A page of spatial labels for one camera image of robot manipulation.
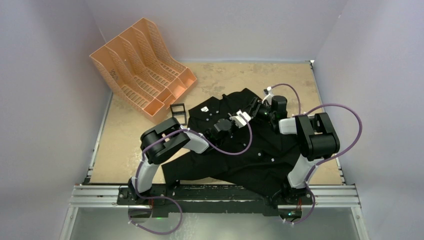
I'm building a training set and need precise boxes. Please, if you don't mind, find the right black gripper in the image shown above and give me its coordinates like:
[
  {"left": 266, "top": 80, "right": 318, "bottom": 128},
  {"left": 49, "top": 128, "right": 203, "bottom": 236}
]
[{"left": 240, "top": 97, "right": 275, "bottom": 124}]

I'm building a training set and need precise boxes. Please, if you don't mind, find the black button shirt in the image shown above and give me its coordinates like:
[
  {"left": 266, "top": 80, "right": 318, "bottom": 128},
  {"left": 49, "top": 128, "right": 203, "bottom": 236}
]
[{"left": 161, "top": 88, "right": 300, "bottom": 197}]

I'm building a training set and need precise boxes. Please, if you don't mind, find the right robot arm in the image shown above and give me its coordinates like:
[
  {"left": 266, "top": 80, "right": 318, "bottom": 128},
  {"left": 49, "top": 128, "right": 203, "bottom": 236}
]
[{"left": 247, "top": 95, "right": 340, "bottom": 204}]

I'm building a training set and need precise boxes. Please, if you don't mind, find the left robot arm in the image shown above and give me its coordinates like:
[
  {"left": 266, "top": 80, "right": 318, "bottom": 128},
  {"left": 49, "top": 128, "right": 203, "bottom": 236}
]
[{"left": 128, "top": 116, "right": 247, "bottom": 205}]

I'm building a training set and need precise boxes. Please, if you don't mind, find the orange plastic file organizer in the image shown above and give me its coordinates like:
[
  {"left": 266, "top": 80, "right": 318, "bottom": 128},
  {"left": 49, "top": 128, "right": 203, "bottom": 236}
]
[{"left": 89, "top": 18, "right": 198, "bottom": 124}]

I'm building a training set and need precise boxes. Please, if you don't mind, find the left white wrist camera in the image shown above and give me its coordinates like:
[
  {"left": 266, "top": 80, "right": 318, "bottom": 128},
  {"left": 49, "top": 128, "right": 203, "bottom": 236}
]
[{"left": 229, "top": 110, "right": 252, "bottom": 128}]

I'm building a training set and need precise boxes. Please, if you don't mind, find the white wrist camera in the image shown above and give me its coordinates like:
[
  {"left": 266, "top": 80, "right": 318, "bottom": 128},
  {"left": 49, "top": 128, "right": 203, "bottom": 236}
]
[
  {"left": 229, "top": 110, "right": 252, "bottom": 128},
  {"left": 261, "top": 86, "right": 274, "bottom": 105}
]

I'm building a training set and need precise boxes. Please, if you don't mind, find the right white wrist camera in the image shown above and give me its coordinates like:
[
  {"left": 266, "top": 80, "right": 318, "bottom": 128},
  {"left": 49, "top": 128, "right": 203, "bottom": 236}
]
[{"left": 261, "top": 86, "right": 274, "bottom": 105}]

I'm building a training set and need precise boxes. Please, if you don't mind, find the small black rectangular frame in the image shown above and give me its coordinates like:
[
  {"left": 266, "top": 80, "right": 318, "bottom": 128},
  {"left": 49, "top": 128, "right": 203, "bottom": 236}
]
[{"left": 169, "top": 103, "right": 188, "bottom": 126}]

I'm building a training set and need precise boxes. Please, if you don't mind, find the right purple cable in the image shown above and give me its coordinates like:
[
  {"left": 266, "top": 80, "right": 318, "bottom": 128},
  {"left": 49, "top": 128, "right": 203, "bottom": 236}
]
[{"left": 264, "top": 83, "right": 363, "bottom": 226}]

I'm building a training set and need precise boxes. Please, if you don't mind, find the purple cable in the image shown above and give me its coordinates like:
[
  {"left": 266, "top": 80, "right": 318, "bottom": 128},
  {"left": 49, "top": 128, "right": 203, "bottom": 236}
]
[
  {"left": 127, "top": 112, "right": 253, "bottom": 236},
  {"left": 264, "top": 83, "right": 363, "bottom": 226}
]

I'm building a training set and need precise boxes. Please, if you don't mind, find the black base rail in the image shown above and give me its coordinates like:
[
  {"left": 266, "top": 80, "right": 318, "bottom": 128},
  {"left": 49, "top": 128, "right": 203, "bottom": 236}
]
[{"left": 116, "top": 184, "right": 312, "bottom": 218}]

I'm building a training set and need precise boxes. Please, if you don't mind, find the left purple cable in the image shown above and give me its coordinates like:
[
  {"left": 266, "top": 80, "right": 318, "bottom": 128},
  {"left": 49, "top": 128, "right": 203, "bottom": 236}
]
[{"left": 127, "top": 112, "right": 253, "bottom": 236}]

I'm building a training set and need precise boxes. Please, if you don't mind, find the aluminium frame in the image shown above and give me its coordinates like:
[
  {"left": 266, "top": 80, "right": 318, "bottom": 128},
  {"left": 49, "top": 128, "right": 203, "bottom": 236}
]
[{"left": 59, "top": 184, "right": 369, "bottom": 240}]

